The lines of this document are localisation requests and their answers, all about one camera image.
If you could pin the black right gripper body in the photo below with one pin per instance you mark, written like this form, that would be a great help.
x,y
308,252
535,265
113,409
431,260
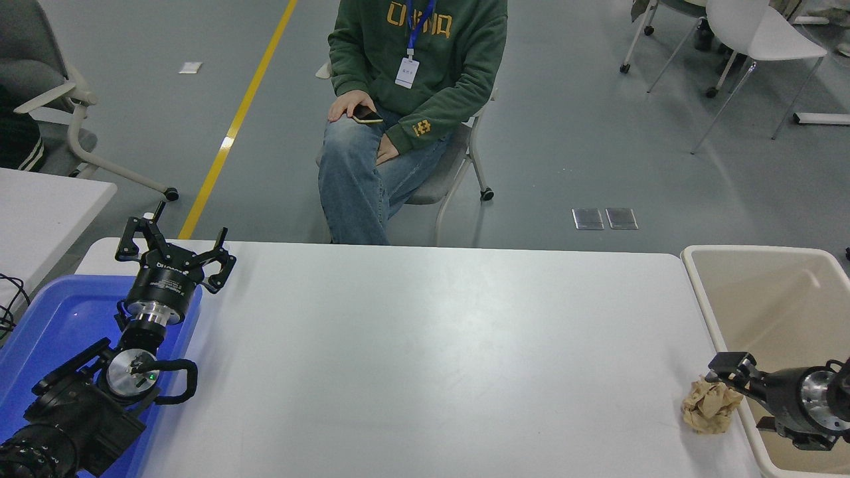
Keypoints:
x,y
783,398

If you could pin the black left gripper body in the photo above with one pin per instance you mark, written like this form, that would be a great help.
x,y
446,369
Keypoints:
x,y
163,284

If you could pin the tan paper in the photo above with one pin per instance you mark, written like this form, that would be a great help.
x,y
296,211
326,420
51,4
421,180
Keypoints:
x,y
707,408

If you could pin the dark phone with gold edge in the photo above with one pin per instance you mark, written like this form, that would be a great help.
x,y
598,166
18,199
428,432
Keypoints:
x,y
369,117

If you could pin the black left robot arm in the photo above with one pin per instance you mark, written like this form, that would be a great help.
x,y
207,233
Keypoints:
x,y
80,418

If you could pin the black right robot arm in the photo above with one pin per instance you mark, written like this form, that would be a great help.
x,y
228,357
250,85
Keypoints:
x,y
820,392

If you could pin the person's left hand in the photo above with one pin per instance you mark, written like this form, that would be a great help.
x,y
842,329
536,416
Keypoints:
x,y
388,149

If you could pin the person's right hand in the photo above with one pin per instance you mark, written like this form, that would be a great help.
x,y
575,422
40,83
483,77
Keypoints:
x,y
351,101

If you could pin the large pale bin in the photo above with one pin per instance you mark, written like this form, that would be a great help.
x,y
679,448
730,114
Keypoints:
x,y
770,312

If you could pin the blue plastic tray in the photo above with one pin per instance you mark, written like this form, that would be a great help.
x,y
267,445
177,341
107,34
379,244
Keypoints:
x,y
60,318

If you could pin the white side table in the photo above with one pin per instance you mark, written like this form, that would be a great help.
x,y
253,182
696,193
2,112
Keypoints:
x,y
40,219

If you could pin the white paper sheet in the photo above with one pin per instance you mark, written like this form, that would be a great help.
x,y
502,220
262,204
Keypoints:
x,y
190,67

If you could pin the metal floor plate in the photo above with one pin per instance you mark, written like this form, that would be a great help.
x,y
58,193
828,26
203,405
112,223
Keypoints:
x,y
621,218
588,218

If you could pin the grey office chair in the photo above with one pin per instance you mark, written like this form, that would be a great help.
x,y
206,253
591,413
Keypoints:
x,y
26,46

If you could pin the white table foot bar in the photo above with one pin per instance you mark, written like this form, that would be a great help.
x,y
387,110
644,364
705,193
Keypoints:
x,y
823,119

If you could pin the white-legged caster chair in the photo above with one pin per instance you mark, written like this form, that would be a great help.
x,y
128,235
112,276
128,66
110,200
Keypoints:
x,y
624,68

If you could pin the white plastic chair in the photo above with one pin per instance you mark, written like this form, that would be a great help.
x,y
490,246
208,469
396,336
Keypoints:
x,y
757,26

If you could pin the grey chair with white frame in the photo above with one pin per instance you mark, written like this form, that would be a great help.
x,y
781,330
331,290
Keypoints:
x,y
431,179

